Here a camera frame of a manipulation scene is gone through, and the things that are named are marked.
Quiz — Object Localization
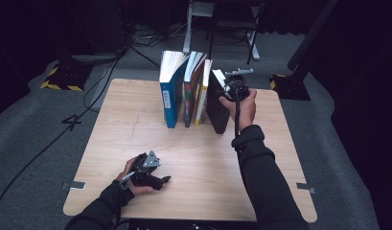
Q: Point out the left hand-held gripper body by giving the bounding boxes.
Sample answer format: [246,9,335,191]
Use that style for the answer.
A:
[129,150,162,190]

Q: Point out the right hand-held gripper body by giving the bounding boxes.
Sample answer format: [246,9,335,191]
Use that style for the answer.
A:
[223,67,255,102]

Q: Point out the black book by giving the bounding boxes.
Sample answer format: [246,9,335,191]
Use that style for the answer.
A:
[205,68,232,135]

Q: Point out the yellow book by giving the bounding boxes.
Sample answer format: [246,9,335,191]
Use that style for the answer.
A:
[193,59,215,127]

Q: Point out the red illustrated book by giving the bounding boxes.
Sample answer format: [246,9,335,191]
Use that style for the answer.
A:
[182,51,209,128]

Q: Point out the clear acrylic book rack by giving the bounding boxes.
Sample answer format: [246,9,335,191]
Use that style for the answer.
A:
[177,95,232,127]

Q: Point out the blue book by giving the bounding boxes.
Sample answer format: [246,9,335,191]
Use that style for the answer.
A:
[158,50,191,129]

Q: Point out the person's right hand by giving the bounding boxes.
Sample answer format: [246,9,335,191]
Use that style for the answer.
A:
[219,88,258,132]

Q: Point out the white desk leg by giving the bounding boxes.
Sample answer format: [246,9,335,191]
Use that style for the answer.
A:
[182,0,214,55]
[247,30,261,61]

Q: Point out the black folding chair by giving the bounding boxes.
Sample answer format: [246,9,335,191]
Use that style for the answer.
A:
[206,0,265,65]

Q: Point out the black yellow striped stand base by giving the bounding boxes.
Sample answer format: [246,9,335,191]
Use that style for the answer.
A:
[269,74,311,102]
[39,61,94,92]

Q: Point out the grey tape strip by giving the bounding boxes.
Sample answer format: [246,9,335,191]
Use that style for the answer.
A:
[296,181,316,195]
[62,180,86,192]

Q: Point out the black slanted pole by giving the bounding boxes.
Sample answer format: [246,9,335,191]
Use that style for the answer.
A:
[286,0,340,72]

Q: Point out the grey flat stand base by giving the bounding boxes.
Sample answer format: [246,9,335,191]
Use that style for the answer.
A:
[72,52,121,65]

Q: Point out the black equipment case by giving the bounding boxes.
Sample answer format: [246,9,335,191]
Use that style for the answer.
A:
[65,0,134,56]

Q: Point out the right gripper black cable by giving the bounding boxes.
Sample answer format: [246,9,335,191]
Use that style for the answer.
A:
[233,84,243,138]

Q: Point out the thin black floor cable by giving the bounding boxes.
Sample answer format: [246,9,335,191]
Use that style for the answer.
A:
[129,44,162,69]

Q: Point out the tangle of floor cables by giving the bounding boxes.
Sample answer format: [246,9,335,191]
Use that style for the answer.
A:
[130,22,188,49]

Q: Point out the looped black floor cable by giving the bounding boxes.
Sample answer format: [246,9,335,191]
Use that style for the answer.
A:
[82,54,121,113]

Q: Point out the long black floor cable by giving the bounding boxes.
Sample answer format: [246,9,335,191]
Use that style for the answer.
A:
[0,47,130,221]

